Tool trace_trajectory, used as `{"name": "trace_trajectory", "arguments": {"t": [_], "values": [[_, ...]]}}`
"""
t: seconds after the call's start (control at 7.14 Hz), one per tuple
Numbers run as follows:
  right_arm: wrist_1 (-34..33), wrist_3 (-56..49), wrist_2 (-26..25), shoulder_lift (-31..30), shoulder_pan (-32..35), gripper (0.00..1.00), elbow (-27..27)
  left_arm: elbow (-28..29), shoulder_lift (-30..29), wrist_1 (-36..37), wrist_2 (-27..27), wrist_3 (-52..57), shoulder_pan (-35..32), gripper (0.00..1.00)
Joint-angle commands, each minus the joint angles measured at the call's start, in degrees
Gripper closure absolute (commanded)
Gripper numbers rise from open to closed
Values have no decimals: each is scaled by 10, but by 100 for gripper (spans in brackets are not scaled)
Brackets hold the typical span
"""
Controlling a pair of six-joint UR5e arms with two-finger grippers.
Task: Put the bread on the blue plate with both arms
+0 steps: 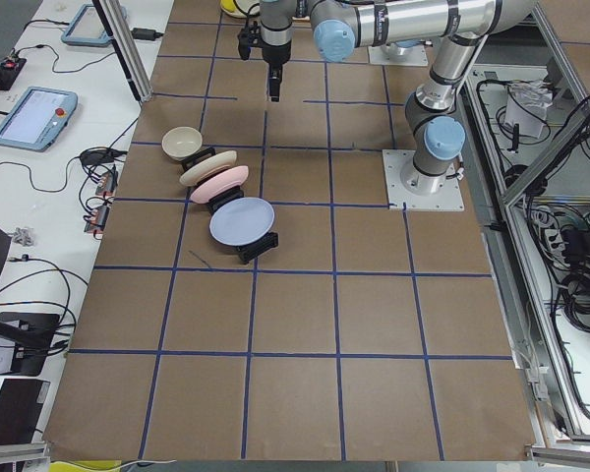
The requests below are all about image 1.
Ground black monitor stand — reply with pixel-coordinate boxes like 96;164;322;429
0;312;59;377

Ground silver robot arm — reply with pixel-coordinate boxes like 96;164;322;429
239;1;535;196

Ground aluminium frame post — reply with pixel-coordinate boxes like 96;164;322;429
92;0;152;103

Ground beige bowl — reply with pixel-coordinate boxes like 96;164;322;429
161;126;203;161

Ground black dish rack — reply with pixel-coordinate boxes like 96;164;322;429
181;147;278;265

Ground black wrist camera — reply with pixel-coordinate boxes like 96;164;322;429
237;21;262;61

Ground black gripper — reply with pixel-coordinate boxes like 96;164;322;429
262;42;291;102

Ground yellow bread loaf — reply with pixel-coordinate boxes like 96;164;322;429
220;0;259;19

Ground black power adapter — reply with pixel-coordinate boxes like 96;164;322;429
131;28;161;41

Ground blue teach pendant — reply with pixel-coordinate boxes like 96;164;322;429
61;4;111;47
0;87;79;151

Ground blue teach pendant near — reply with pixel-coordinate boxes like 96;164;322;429
0;87;79;151

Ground cream plate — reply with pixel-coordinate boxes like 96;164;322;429
179;150;237;187

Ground aluminium cage frame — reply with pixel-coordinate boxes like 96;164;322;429
464;1;590;468

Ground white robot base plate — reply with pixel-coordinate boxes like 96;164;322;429
383;149;465;212

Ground pink plate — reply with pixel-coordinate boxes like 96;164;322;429
190;165;249;204

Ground blue teach pendant far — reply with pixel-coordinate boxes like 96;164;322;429
61;4;111;47

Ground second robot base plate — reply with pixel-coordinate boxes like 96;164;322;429
368;43;429;67

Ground blue plate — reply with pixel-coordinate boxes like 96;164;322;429
209;197;274;246

